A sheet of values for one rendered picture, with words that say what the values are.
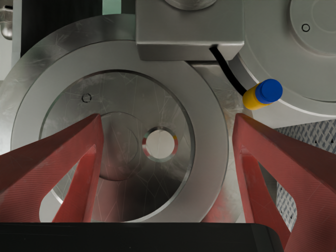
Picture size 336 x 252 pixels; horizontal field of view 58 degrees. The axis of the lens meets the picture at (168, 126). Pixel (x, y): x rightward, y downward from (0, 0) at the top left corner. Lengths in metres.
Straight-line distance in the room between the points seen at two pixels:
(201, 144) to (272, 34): 0.08
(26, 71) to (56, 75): 0.02
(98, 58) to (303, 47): 0.12
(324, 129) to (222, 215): 0.18
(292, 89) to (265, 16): 0.05
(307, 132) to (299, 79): 0.17
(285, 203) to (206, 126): 0.27
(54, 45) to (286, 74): 0.13
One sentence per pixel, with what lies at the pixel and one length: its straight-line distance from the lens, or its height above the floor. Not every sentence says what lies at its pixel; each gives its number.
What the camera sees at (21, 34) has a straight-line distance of 0.20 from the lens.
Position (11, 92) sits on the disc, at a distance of 0.19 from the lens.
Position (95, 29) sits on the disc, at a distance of 0.18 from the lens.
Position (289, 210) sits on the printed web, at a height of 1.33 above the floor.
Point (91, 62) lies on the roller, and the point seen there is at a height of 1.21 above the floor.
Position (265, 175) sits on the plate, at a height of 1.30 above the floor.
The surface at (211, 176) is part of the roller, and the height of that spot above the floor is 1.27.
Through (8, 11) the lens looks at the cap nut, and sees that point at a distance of 0.58.
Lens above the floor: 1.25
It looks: 4 degrees down
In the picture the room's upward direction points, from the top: 180 degrees clockwise
